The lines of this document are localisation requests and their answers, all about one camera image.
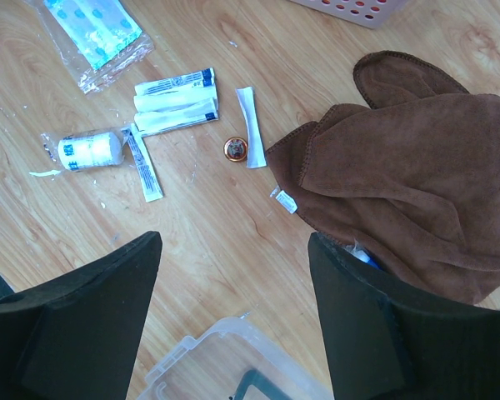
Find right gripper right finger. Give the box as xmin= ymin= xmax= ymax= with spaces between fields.
xmin=307 ymin=232 xmax=500 ymax=399

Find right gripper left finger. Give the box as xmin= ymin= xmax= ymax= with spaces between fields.
xmin=0 ymin=231 xmax=163 ymax=399

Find white blue pill bottle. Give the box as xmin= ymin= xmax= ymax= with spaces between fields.
xmin=343 ymin=243 xmax=381 ymax=270

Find clear box lid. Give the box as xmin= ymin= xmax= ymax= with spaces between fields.
xmin=138 ymin=317 xmax=333 ymax=399

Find brown towel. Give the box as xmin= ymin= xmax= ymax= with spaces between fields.
xmin=266 ymin=51 xmax=500 ymax=304

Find thin white sachet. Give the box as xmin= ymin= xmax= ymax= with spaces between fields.
xmin=122 ymin=123 xmax=163 ymax=203

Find small bandage roll packet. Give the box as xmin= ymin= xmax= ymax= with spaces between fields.
xmin=29 ymin=127 xmax=129 ymax=178

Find white cotton swab wrapper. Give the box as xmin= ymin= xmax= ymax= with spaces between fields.
xmin=236 ymin=87 xmax=267 ymax=169

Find small round copper tin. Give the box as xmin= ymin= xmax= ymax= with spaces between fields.
xmin=223 ymin=137 xmax=248 ymax=163

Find white swab packets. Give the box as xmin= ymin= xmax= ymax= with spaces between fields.
xmin=133 ymin=67 xmax=218 ymax=136

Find pink plastic basket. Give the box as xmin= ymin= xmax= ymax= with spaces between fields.
xmin=292 ymin=0 xmax=408 ymax=29

